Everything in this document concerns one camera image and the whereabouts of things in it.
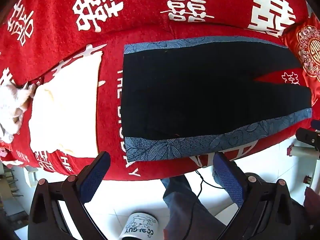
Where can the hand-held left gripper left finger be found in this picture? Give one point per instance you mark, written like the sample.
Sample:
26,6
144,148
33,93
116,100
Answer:
96,177

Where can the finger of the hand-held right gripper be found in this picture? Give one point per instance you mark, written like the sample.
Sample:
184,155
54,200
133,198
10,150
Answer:
308,137

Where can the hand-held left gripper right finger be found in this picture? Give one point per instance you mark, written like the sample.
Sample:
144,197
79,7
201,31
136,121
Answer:
227,180

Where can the black pants with blue-grey trim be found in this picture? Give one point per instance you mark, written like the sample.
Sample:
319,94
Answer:
200,92

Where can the person's leg in jeans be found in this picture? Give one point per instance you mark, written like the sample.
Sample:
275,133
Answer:
182,205

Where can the white printed slipper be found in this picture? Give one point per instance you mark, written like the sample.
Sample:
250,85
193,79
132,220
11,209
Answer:
140,227

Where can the cream folded cloth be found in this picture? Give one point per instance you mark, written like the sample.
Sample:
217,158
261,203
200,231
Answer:
67,105

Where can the red embroidered cushion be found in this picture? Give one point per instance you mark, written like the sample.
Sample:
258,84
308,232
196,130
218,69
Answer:
310,47

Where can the white fluffy plush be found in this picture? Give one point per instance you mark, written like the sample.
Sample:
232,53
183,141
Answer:
10,105

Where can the red printed blanket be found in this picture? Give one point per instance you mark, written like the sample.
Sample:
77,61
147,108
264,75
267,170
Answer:
150,17

